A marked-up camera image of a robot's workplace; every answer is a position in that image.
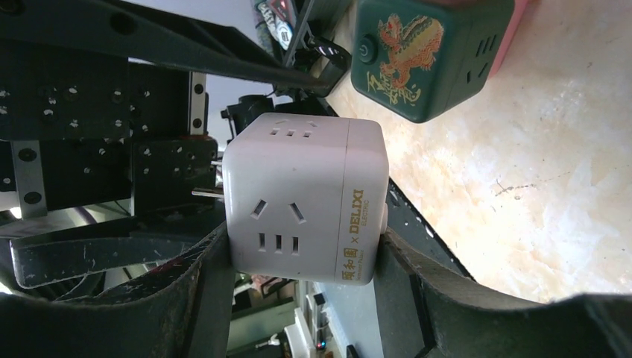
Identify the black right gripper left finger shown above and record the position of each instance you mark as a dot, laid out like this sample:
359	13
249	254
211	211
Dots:
180	309

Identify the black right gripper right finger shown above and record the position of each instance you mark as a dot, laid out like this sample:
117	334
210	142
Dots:
425	309

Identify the white cube socket adapter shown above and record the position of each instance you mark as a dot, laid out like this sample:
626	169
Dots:
305	197

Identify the dark green cube adapter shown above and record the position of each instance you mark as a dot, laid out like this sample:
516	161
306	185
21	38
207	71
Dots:
422	58

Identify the pink triangular power strip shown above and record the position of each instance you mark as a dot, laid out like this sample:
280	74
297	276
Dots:
518	11

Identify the black poker chip case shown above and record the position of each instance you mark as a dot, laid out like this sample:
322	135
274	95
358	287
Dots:
300	33

